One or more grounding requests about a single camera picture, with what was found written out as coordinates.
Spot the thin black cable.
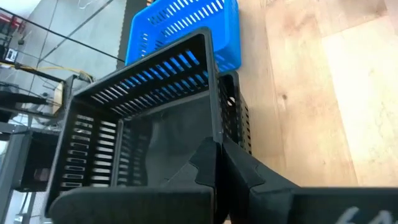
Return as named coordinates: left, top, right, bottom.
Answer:
left=0, top=7, right=125, bottom=62

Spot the black slotted plastic basket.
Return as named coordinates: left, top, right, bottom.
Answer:
left=217, top=70, right=252, bottom=156
left=43, top=26, right=224, bottom=218

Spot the grey metal frame leg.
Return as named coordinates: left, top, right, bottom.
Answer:
left=0, top=123, right=32, bottom=224

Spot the light wooden block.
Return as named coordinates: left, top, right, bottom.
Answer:
left=52, top=82, right=65, bottom=114

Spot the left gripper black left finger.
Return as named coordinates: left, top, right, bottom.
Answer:
left=49, top=136, right=223, bottom=224

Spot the black box under table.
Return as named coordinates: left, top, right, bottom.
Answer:
left=12, top=132, right=62, bottom=192

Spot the blue slotted plastic basket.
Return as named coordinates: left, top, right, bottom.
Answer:
left=124, top=0, right=243, bottom=74

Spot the yellow cable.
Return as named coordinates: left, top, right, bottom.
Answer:
left=0, top=61, right=94, bottom=83

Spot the small white device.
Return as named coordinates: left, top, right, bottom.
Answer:
left=4, top=48, right=19, bottom=63

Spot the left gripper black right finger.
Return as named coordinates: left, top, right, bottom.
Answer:
left=222, top=138, right=398, bottom=224

